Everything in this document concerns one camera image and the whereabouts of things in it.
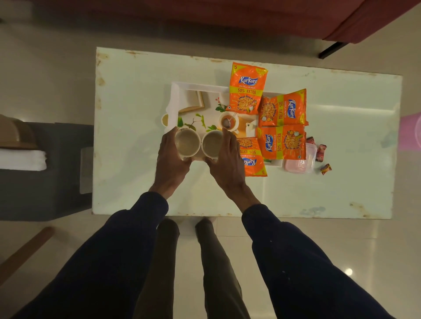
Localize white floral mug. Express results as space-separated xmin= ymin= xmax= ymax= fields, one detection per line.
xmin=174 ymin=127 xmax=202 ymax=159
xmin=201 ymin=130 xmax=225 ymax=160

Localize white printed tray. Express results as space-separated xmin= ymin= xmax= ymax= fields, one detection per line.
xmin=161 ymin=81 xmax=285 ymax=168

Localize person's left hand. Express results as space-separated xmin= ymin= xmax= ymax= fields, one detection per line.
xmin=149 ymin=126 xmax=193 ymax=200

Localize person's right forearm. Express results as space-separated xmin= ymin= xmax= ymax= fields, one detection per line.
xmin=242 ymin=203 xmax=395 ymax=319

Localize person's left forearm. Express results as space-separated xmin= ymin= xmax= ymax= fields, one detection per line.
xmin=11 ymin=191 xmax=169 ymax=319

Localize round brown wooden board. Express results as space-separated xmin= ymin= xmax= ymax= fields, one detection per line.
xmin=0 ymin=114 xmax=37 ymax=150

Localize orange snack packet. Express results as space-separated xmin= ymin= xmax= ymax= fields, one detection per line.
xmin=226 ymin=61 xmax=269 ymax=116
xmin=258 ymin=89 xmax=309 ymax=128
xmin=236 ymin=137 xmax=268 ymax=177
xmin=256 ymin=124 xmax=307 ymax=161

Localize pink lidded plastic container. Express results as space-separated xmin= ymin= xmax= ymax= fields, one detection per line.
xmin=284 ymin=142 xmax=318 ymax=174

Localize wooden chair frame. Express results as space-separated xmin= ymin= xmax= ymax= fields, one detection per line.
xmin=0 ymin=226 xmax=56 ymax=286

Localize person's left leg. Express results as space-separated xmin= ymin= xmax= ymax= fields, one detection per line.
xmin=133 ymin=218 xmax=181 ymax=319

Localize person's right leg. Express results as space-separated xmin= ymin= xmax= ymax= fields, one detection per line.
xmin=196 ymin=218 xmax=250 ymax=319

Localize dark grey plastic stool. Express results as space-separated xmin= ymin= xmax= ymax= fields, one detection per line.
xmin=0 ymin=122 xmax=94 ymax=222

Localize pink plastic bin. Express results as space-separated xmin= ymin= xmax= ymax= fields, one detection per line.
xmin=399 ymin=112 xmax=421 ymax=152

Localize person's leg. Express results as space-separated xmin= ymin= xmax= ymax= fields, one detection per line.
xmin=196 ymin=218 xmax=250 ymax=319
xmin=133 ymin=218 xmax=181 ymax=319

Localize person's right hand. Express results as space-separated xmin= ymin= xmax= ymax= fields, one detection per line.
xmin=205 ymin=128 xmax=261 ymax=213

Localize white napkin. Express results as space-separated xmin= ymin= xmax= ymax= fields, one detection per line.
xmin=0 ymin=148 xmax=47 ymax=171

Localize red fabric sofa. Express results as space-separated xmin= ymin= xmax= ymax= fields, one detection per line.
xmin=29 ymin=0 xmax=421 ymax=60

